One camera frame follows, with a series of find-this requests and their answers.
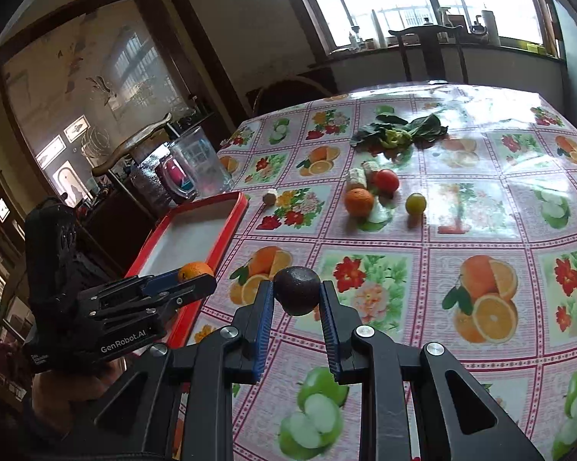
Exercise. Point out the floral fruit printed tablecloth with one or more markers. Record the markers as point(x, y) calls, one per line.
point(413, 273)

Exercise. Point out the large orange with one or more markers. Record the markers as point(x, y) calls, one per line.
point(359, 201)

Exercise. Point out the small orange mandarin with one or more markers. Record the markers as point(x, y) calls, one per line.
point(195, 270)

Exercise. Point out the dark kettle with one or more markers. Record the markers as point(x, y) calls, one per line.
point(478, 26)

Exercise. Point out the window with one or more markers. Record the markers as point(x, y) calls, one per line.
point(432, 0)

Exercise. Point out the blue plastic piece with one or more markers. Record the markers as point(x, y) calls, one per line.
point(187, 186)

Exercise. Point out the curved-back wooden chair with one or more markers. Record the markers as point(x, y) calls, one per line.
point(130, 141)

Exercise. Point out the green grape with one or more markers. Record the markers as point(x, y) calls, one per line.
point(415, 203)

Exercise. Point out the red thermos cup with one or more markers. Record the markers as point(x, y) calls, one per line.
point(173, 177)

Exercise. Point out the green leafy vegetable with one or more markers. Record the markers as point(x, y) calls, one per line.
point(398, 129)

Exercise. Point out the etched glass partition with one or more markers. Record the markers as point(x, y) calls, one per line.
point(91, 81)

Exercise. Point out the dark purple plum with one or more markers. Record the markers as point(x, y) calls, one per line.
point(297, 290)

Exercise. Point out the clear plastic pitcher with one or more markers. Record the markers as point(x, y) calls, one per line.
point(202, 163)

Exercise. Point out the white paper roll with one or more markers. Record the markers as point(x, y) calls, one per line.
point(491, 21)

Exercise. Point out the red plastic tray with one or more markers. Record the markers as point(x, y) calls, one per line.
point(192, 235)

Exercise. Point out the red tomato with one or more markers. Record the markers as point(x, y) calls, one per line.
point(387, 181)

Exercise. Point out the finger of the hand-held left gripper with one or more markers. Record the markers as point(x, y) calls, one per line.
point(192, 290)
point(161, 282)

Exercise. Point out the dark square-back chair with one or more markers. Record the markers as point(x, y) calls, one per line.
point(427, 38)

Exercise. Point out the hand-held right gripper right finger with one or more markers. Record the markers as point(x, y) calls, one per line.
point(329, 326)

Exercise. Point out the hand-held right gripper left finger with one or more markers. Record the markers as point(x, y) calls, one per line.
point(267, 317)

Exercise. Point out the round-back dark chair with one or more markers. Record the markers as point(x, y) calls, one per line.
point(288, 91)

